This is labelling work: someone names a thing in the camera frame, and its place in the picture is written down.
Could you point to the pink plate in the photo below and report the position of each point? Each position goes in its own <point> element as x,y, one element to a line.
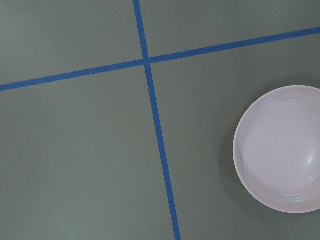
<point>276,149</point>

